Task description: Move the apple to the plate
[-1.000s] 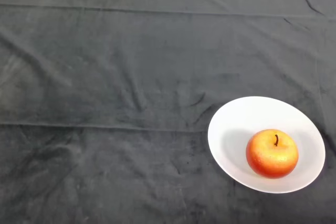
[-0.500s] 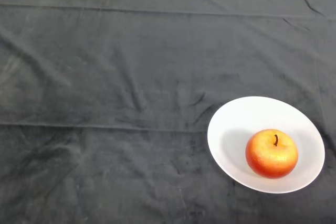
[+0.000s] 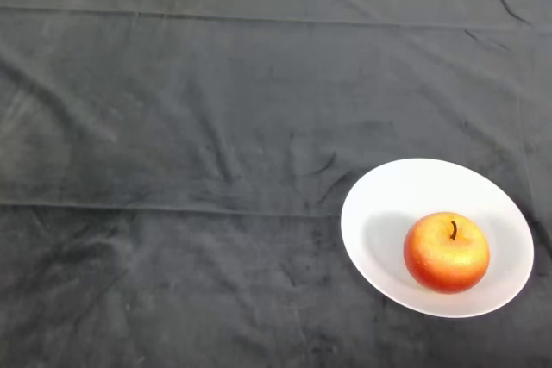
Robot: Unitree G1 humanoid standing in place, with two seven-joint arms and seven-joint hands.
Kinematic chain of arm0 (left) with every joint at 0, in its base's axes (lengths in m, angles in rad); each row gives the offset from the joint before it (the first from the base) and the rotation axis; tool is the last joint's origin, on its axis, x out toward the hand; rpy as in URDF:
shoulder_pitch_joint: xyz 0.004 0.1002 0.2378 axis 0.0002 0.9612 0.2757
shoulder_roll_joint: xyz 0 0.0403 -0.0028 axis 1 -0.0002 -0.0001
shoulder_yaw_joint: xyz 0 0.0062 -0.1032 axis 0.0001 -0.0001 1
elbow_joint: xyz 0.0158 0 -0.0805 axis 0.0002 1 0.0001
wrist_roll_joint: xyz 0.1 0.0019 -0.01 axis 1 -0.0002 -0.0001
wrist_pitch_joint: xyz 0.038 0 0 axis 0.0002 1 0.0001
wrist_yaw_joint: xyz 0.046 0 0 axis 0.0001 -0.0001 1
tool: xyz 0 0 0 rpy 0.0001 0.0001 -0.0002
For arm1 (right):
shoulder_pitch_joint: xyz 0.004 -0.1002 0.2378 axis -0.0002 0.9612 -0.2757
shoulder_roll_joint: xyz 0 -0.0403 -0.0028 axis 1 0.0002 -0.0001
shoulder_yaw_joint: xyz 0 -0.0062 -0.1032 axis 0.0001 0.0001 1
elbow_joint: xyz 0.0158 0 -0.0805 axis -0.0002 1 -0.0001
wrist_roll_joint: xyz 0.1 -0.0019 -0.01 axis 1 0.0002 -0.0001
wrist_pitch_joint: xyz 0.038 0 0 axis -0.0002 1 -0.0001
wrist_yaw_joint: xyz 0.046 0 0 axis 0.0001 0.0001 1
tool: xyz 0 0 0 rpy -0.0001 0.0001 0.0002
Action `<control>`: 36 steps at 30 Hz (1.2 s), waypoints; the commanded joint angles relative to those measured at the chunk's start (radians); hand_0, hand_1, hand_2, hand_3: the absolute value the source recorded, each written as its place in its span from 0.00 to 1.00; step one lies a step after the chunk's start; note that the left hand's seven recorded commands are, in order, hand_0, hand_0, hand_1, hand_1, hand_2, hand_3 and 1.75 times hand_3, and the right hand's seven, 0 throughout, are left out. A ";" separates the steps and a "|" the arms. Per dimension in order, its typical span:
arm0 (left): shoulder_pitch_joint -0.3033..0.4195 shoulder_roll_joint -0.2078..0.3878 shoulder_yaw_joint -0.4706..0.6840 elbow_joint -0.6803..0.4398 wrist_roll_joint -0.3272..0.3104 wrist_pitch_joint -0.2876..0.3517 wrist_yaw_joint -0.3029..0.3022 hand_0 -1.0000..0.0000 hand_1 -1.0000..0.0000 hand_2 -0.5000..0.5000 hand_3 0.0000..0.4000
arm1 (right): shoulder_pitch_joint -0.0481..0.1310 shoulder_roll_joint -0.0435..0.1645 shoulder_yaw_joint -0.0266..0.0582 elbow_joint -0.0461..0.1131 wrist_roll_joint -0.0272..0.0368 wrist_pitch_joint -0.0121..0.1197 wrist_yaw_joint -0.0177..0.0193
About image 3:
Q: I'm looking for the black cloth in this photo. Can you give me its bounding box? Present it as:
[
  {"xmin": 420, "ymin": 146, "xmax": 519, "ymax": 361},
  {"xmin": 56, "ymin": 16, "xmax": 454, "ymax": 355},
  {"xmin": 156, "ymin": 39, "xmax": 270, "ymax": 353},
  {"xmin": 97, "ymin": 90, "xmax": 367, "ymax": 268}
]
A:
[{"xmin": 0, "ymin": 0, "xmax": 552, "ymax": 368}]

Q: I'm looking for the red yellow apple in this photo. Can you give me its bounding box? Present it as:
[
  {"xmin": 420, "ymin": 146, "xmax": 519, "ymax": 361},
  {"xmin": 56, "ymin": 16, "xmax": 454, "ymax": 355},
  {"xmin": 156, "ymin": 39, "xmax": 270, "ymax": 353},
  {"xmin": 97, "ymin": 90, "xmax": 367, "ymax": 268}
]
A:
[{"xmin": 403, "ymin": 211, "xmax": 492, "ymax": 295}]

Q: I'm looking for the white round plate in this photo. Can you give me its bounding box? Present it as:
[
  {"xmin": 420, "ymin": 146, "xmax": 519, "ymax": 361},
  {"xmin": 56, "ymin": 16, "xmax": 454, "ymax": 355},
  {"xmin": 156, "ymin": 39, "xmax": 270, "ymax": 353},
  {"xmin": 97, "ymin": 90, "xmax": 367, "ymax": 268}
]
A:
[{"xmin": 340, "ymin": 158, "xmax": 536, "ymax": 319}]

